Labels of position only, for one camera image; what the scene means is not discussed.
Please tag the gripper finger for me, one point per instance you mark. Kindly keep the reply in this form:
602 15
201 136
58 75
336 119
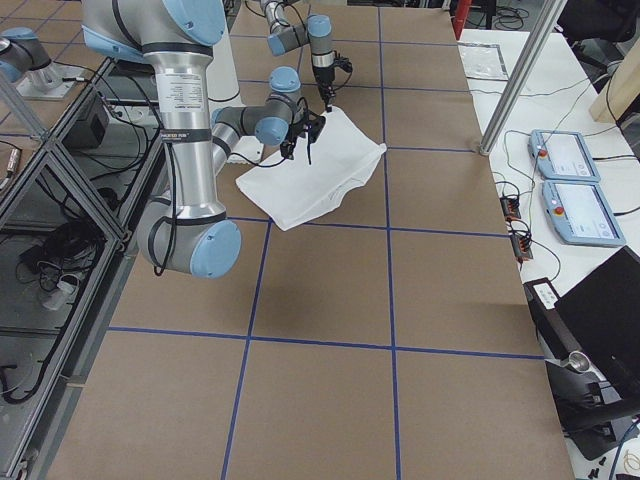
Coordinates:
287 150
329 105

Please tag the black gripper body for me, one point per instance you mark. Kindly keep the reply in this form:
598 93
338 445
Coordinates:
322 78
298 131

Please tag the white long-sleeve printed shirt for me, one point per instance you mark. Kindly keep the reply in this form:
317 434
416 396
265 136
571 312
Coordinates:
316 180

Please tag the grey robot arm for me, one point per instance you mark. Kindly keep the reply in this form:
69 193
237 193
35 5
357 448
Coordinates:
316 32
187 229

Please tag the plastic bag on table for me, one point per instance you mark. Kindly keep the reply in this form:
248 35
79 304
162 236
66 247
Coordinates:
483 61

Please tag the upper teach pendant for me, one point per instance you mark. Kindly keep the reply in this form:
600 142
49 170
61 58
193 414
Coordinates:
562 155

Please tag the teach pendant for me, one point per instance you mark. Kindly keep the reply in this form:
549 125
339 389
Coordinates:
580 214
562 155

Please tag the lower teach pendant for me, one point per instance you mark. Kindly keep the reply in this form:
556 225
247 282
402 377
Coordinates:
580 214

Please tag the black laptop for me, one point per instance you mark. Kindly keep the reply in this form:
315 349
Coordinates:
602 313

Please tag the black metal frame rack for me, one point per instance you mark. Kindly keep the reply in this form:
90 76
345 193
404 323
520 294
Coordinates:
67 237

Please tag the aluminium frame post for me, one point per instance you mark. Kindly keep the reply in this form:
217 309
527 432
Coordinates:
525 63

